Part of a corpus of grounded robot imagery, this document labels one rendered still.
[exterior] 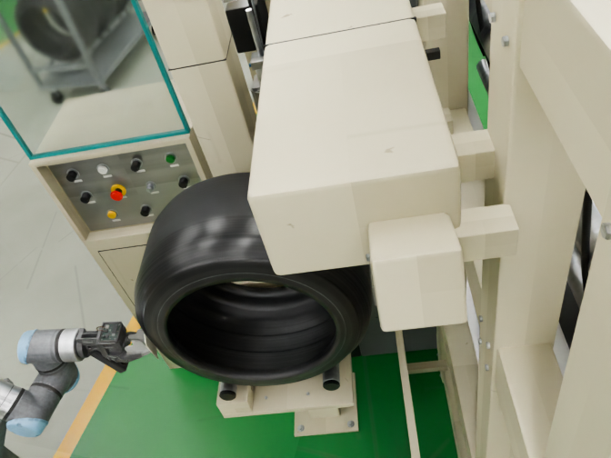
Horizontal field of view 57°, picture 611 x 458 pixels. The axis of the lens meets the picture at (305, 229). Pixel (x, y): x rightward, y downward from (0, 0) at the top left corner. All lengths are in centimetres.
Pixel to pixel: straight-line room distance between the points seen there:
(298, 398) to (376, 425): 87
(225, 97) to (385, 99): 61
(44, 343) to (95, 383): 135
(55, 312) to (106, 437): 92
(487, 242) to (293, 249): 24
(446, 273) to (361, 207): 13
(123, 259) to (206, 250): 112
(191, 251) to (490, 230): 65
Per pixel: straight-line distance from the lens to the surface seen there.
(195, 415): 266
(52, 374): 174
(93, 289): 341
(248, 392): 160
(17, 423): 170
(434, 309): 64
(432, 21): 108
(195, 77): 130
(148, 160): 194
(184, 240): 117
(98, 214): 216
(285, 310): 164
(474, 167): 76
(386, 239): 64
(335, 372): 150
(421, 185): 65
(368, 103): 76
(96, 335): 161
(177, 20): 124
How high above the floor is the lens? 219
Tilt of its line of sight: 44 degrees down
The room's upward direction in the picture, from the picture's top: 16 degrees counter-clockwise
